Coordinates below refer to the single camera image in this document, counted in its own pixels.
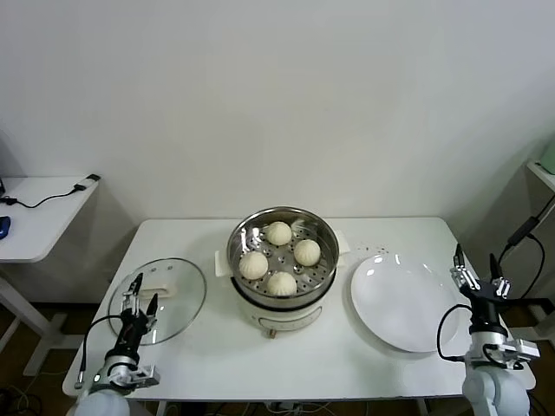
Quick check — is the white power strip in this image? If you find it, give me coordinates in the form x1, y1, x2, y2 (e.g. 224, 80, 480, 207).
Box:
266, 400, 304, 413

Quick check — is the white steamed baozi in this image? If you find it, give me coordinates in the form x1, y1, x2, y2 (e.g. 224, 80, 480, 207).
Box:
265, 270, 298, 298
264, 221, 292, 246
238, 250, 269, 281
293, 239, 323, 267

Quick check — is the stainless steel steamer basket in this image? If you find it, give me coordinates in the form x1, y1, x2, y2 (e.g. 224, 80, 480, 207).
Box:
215, 206, 351, 307

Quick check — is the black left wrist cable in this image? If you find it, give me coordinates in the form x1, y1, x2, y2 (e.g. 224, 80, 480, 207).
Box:
75, 315, 125, 389

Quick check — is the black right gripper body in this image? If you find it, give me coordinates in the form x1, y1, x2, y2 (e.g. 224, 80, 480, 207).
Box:
461, 285, 505, 335

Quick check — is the white round plate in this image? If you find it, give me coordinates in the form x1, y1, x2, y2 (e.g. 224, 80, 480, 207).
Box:
349, 253, 461, 354

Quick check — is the black cable with adapter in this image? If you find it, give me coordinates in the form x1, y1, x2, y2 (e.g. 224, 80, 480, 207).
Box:
0, 172, 102, 209

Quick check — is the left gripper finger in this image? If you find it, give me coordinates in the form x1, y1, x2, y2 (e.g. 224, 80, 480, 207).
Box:
122, 272, 145, 314
144, 293, 160, 333

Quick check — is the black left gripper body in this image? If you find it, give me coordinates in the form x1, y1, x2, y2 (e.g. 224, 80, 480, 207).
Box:
116, 309, 151, 354

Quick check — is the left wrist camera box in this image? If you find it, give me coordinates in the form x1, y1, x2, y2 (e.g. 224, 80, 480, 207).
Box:
125, 366, 162, 389

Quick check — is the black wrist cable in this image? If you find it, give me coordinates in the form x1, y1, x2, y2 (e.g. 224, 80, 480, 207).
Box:
436, 302, 473, 363
75, 315, 125, 389

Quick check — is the cream electric cooker base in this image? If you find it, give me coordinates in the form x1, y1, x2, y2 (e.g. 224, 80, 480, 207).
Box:
215, 242, 351, 340

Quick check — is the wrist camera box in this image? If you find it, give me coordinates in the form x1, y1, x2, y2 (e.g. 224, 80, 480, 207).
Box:
505, 339, 542, 369
125, 366, 162, 389

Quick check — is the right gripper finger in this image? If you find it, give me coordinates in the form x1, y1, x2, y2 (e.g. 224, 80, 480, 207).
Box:
449, 243, 482, 293
488, 253, 512, 301

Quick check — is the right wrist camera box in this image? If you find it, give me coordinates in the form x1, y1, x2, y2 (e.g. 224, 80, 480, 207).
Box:
505, 339, 542, 369

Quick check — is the white side table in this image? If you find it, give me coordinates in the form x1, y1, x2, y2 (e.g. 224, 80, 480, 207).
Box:
0, 175, 103, 377

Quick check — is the white shelf board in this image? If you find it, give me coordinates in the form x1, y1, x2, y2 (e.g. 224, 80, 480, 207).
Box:
526, 159, 555, 192

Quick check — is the black wall power cable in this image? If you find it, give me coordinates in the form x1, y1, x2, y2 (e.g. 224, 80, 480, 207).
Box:
496, 211, 546, 300

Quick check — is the round glass pot lid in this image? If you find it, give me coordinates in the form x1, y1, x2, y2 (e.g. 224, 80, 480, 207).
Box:
108, 257, 208, 346

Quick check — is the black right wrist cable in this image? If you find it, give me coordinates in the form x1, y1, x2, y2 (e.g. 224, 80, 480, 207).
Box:
436, 302, 473, 363

